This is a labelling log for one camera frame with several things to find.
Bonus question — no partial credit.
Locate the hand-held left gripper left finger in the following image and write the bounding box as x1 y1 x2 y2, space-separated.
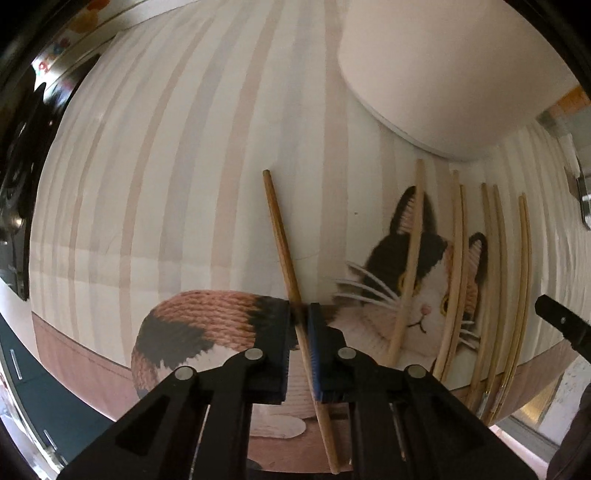
58 298 293 480

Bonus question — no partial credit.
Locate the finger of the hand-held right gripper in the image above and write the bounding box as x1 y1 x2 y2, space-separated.
534 294 591 358

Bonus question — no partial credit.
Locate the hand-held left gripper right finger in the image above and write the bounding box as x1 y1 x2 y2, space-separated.
307 301 537 480

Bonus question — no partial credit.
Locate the dark brown wooden chopstick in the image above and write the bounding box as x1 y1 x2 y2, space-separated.
262 169 341 475

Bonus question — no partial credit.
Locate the set of pale bamboo chopsticks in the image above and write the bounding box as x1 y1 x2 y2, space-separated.
387 158 533 423

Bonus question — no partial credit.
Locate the cream cylindrical utensil holder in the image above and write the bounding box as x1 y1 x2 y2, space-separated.
336 0 583 162

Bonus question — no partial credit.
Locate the dark cloth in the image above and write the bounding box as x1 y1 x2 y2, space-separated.
549 383 591 480

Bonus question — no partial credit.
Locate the striped cat print mat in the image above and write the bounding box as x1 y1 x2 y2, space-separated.
28 0 583 478

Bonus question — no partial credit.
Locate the dark green cabinet front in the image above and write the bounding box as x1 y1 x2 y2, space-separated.
0 314 116 476

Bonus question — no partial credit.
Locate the black gas stove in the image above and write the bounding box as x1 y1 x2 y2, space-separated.
0 88 57 301

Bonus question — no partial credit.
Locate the colourful fruit wall sticker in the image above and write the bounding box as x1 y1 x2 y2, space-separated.
34 0 105 88

